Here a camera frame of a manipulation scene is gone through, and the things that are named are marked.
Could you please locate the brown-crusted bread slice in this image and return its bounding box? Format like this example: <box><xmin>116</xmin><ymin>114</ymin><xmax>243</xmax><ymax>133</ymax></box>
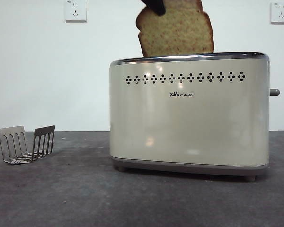
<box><xmin>135</xmin><ymin>0</ymin><xmax>215</xmax><ymax>58</ymax></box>

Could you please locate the cream two-slot toaster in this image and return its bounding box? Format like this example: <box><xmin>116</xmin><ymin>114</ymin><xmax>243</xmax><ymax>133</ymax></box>
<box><xmin>109</xmin><ymin>51</ymin><xmax>271</xmax><ymax>182</ymax></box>

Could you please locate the slotted metal bread rack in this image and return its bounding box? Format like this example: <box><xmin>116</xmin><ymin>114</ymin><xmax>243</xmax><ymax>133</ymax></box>
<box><xmin>0</xmin><ymin>125</ymin><xmax>56</xmax><ymax>164</ymax></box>

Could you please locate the white wall socket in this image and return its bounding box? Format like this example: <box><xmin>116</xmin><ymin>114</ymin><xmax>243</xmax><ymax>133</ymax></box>
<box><xmin>270</xmin><ymin>2</ymin><xmax>284</xmax><ymax>24</ymax></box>
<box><xmin>65</xmin><ymin>0</ymin><xmax>88</xmax><ymax>24</ymax></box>

